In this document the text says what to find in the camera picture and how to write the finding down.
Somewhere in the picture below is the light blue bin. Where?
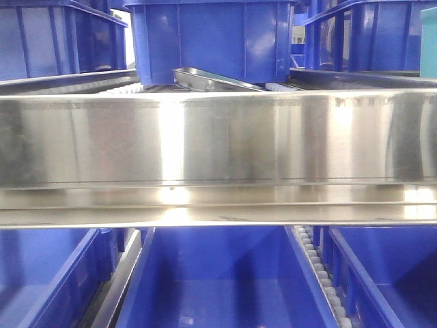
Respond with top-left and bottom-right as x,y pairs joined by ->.
420,7 -> 437,79

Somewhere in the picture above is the blue bin below shelf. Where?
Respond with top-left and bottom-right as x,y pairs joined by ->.
117,226 -> 337,327

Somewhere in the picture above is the steel divider strip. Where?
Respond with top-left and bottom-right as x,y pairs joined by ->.
173,67 -> 266,92

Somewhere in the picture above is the dark blue bin lower left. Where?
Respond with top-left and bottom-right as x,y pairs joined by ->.
123,1 -> 296,85

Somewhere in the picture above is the dark blue bin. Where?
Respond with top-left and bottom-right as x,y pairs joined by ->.
1,1 -> 127,81
123,1 -> 296,85
303,1 -> 436,72

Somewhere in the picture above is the white roller track right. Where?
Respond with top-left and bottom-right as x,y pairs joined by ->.
292,225 -> 352,328

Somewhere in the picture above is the dark blue bin lower right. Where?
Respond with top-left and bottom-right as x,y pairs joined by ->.
303,1 -> 436,72

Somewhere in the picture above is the dark blue bin upper left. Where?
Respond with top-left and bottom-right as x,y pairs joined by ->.
1,1 -> 127,81

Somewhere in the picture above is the steel shelf front rail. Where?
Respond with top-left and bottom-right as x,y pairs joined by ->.
1,89 -> 436,229

